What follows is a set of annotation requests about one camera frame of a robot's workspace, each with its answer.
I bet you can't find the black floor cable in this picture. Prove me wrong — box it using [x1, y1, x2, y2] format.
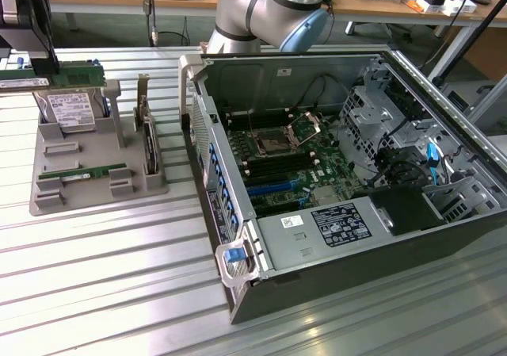
[156, 30, 192, 48]

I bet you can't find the black plastic air shroud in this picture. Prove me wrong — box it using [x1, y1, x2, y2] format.
[351, 184, 448, 237]

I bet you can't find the grey power supply unit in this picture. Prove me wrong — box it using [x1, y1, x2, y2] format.
[256, 196, 394, 273]

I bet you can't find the grey plastic parts rack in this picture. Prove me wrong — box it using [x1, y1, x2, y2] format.
[29, 78, 170, 217]

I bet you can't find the metal socket cover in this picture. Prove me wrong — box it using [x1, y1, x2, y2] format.
[287, 110, 322, 144]

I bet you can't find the black wire bundle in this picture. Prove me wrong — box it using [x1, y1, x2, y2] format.
[364, 117, 431, 186]

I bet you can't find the thin metal locking lever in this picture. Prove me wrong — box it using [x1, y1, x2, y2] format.
[246, 105, 257, 139]

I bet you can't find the black RAM slot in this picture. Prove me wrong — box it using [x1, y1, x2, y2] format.
[223, 109, 292, 124]
[244, 158, 321, 177]
[242, 150, 317, 167]

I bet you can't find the green motherboard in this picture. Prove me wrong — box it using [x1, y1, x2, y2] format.
[223, 109, 368, 218]

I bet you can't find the grey aluminium frame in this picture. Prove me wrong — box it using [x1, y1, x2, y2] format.
[467, 74, 507, 137]

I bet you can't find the silver chipset heatsink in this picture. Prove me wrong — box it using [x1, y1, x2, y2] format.
[312, 186, 338, 206]

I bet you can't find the white flat box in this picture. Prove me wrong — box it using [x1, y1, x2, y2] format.
[415, 0, 477, 17]

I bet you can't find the large brown cardboard box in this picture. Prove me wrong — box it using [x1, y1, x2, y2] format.
[447, 26, 507, 82]

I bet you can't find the black tripod pole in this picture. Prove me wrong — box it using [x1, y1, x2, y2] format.
[431, 0, 507, 90]

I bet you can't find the green RAM stick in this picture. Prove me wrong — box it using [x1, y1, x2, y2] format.
[0, 63, 107, 92]
[38, 163, 128, 181]

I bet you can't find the hard disk in blue caddy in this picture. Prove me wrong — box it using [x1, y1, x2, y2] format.
[15, 54, 110, 134]

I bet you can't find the CPU socket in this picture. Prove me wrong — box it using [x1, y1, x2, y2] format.
[253, 128, 294, 158]

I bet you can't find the black expansion slot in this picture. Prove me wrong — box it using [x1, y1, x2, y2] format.
[253, 197, 301, 216]

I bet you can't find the cluttered wooden desk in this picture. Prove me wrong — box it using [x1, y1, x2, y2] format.
[330, 0, 507, 82]

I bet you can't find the perforated metal drive cage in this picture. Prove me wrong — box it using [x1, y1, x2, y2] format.
[338, 64, 415, 170]

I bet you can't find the black hanging robot cable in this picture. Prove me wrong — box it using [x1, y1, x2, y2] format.
[142, 0, 160, 48]

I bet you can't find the black graphics card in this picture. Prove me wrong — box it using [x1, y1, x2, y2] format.
[132, 73, 162, 177]

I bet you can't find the thin black wire loop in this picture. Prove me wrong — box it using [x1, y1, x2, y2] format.
[295, 74, 345, 109]

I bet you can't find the open grey PC case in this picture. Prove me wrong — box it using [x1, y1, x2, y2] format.
[178, 48, 507, 325]

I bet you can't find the grey disk bay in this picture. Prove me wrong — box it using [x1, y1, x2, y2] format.
[421, 175, 501, 224]

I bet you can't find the blue expansion slot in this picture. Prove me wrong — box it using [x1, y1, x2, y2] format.
[247, 179, 299, 197]

